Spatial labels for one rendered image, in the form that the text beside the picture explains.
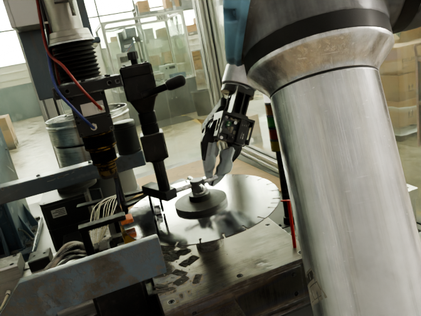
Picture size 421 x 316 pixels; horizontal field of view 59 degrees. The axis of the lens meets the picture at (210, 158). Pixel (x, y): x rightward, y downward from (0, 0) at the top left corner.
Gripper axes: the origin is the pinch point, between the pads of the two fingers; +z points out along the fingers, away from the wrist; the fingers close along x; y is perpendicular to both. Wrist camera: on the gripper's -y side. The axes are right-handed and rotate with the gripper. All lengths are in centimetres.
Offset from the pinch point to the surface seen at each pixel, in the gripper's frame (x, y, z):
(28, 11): -41.3, 6.0, -20.1
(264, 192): 10.3, 5.1, -0.4
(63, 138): -37, -61, 0
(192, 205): -3.6, 3.3, 5.9
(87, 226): -22.3, 2.6, 14.5
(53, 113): -48, -98, -10
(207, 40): 9, -93, -62
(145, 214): -11.6, -2.1, 10.6
